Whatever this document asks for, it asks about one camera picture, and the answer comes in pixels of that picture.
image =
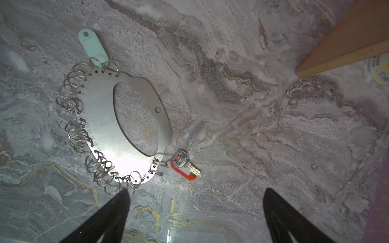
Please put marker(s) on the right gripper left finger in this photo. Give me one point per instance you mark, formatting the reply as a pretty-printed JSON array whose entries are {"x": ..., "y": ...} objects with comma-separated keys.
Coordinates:
[{"x": 108, "y": 223}]

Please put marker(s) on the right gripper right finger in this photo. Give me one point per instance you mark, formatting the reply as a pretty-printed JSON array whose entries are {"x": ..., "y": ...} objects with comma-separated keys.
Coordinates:
[{"x": 285, "y": 222}]

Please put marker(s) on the metal key ring plate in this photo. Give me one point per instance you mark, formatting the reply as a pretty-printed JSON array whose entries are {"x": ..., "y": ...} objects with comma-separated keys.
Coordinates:
[{"x": 112, "y": 159}]

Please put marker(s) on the red capped key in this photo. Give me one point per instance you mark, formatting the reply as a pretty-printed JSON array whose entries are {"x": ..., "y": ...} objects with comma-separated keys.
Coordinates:
[{"x": 181, "y": 163}]

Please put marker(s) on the wooden two-tier shelf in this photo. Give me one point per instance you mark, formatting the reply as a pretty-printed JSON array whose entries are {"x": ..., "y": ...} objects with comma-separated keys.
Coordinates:
[{"x": 362, "y": 33}]

